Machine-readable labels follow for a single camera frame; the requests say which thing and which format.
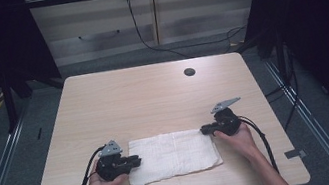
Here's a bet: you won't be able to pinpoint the person's right hand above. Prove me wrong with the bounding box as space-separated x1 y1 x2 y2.
212 120 261 165

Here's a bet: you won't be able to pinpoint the cream cloth with white tag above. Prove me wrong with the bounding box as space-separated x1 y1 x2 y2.
119 124 229 185

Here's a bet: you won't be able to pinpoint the black stand post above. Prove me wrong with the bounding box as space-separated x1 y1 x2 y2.
0 72 22 135
271 31 291 85

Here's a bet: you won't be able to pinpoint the left hand-held gripper black cable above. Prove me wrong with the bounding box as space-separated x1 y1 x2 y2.
69 144 113 185

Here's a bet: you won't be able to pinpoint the long black wall cable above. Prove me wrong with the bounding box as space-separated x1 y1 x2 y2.
124 0 251 69

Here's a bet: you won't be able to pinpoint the hand-held gripper black cable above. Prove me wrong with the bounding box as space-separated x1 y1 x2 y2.
69 144 113 185
236 110 280 180

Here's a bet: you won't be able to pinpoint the grey tape piece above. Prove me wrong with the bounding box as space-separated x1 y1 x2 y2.
283 147 308 161

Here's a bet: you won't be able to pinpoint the black floor cables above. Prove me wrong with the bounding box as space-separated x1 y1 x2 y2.
256 45 307 134

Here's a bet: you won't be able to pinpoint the right hand-held gripper black cable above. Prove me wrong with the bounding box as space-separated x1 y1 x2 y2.
236 110 280 180

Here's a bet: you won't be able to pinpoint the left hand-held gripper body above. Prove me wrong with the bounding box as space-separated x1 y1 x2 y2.
90 137 134 185

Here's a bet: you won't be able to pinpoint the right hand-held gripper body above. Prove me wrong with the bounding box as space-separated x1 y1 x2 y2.
209 96 247 140

